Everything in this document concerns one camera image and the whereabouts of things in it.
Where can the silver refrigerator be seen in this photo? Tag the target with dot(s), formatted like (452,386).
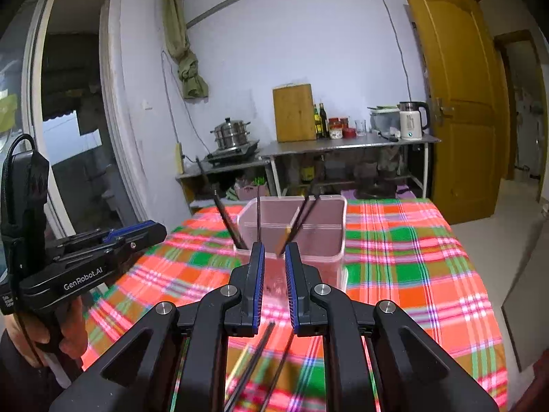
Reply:
(529,300)

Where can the pink plastic utensil basket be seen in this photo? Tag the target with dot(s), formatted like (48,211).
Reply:
(326,231)

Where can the dark sauce bottle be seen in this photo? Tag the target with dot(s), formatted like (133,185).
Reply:
(323,122)

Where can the low kitchen stand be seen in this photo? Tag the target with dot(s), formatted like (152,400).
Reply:
(206,171)

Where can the red round container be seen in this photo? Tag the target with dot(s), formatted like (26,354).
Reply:
(349,133)

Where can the black chopstick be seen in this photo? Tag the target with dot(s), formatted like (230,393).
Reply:
(229,221)
(309,214)
(259,219)
(300,216)

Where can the person's left hand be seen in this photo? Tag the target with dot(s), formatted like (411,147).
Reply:
(77,326)

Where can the black induction cooker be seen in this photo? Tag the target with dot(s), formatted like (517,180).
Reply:
(231,154)

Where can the white electric kettle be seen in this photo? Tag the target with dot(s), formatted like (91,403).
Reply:
(409,122)

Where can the yellowed power strip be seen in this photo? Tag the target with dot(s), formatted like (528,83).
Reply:
(179,158)

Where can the white window frame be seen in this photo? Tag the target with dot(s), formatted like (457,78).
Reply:
(122,137)

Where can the yellow oil bottle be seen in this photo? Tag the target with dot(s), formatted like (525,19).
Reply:
(316,124)

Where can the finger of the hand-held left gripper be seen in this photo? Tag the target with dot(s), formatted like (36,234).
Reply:
(128,228)
(150,234)

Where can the wooden cutting board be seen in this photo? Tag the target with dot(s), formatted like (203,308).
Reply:
(294,113)

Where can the person's left forearm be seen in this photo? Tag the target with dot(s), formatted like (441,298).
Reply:
(25,390)

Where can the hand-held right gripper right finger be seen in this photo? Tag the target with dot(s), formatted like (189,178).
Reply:
(291,283)

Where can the red lid jar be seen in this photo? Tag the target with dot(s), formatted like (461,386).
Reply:
(335,128)

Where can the steel steamer pot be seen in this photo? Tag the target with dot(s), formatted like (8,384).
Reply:
(229,135)

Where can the yellow wooden door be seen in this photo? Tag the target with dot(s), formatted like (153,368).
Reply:
(450,73)

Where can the plaid tablecloth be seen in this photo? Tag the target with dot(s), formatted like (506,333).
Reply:
(407,274)

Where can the grey plastic container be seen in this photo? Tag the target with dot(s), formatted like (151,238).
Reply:
(384,120)

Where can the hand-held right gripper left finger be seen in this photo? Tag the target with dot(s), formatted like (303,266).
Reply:
(257,283)

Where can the clear glass cup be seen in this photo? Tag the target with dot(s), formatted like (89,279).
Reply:
(360,128)

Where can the cream wooden chopstick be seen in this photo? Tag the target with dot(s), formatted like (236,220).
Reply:
(289,231)

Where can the green knotted curtain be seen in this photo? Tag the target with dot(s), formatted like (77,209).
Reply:
(184,51)

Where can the steel kitchen table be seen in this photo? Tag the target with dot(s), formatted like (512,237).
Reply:
(343,143)

